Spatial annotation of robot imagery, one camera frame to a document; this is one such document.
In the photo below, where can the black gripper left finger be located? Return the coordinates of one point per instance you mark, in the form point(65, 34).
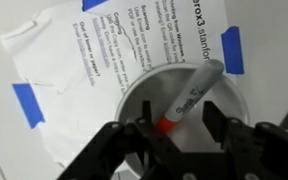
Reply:
point(117, 150)

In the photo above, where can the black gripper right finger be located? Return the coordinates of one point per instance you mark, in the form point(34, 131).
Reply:
point(257, 150)

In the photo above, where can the white cup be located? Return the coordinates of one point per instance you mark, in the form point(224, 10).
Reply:
point(157, 86)

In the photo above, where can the grey marker with red end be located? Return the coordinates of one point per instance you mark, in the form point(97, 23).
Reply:
point(190, 96)

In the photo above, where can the printed instruction paper sheet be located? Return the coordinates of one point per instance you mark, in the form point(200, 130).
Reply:
point(84, 83)

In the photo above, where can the blue tape strip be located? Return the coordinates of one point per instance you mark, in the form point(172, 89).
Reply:
point(232, 50)
point(27, 105)
point(94, 3)

